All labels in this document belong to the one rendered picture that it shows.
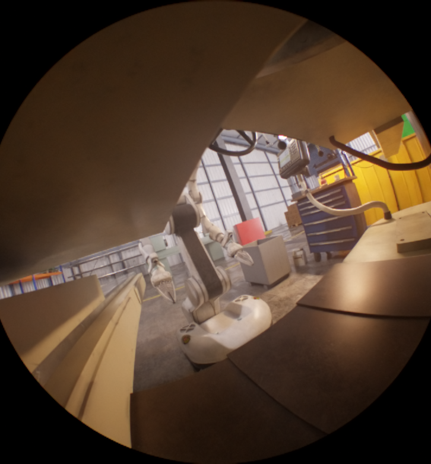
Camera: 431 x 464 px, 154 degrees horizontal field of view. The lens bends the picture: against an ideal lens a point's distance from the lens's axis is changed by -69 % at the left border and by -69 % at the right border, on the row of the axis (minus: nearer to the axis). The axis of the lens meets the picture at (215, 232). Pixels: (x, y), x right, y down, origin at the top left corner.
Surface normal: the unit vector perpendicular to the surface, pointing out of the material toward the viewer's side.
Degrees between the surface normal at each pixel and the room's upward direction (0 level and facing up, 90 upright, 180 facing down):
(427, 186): 90
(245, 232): 90
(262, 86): 180
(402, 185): 90
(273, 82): 180
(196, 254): 70
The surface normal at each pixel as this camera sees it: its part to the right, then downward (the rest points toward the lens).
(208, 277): 0.34, -0.50
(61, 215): 0.32, 0.95
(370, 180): -0.87, 0.27
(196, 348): -0.40, -0.61
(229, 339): -0.02, -0.72
